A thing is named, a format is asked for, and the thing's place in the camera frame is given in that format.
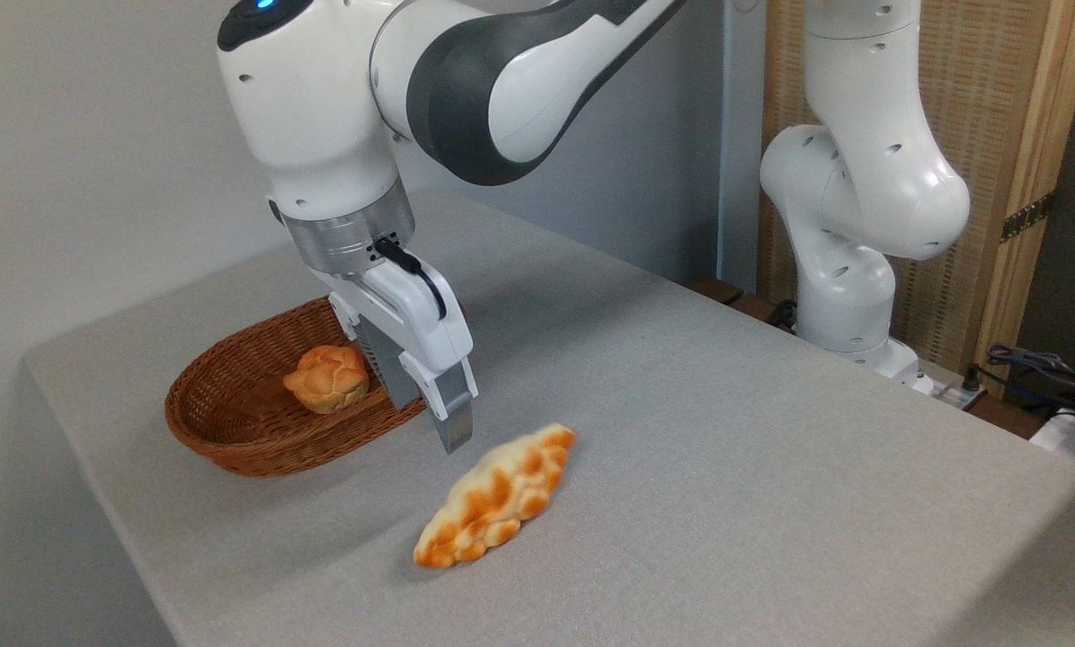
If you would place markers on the metal screen hinge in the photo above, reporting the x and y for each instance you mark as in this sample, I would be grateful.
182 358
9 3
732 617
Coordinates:
1027 217

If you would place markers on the brown wicker basket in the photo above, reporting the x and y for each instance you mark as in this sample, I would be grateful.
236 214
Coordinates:
232 440

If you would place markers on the round bread roll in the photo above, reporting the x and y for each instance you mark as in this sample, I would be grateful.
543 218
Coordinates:
326 377

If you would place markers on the wooden woven folding screen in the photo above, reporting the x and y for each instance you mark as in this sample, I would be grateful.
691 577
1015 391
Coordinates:
978 90

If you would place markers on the long braided bread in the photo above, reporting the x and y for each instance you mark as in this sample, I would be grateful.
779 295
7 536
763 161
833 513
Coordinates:
493 499

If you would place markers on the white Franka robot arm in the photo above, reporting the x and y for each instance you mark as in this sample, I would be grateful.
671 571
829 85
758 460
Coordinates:
861 180

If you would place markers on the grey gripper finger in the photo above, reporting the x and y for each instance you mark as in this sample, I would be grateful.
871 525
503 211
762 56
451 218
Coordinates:
452 404
394 373

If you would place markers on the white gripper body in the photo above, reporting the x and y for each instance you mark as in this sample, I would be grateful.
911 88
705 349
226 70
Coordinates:
412 319

